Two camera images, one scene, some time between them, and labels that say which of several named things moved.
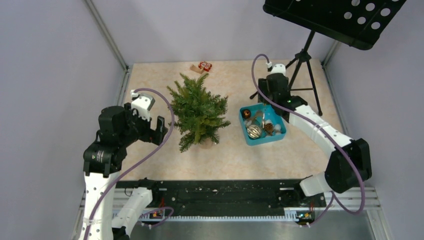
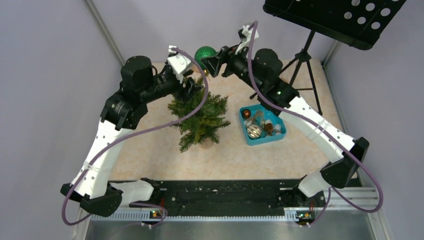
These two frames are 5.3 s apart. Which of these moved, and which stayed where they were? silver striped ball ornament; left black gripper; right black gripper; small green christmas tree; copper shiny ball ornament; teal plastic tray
Moved: right black gripper; left black gripper
Stayed: copper shiny ball ornament; teal plastic tray; silver striped ball ornament; small green christmas tree
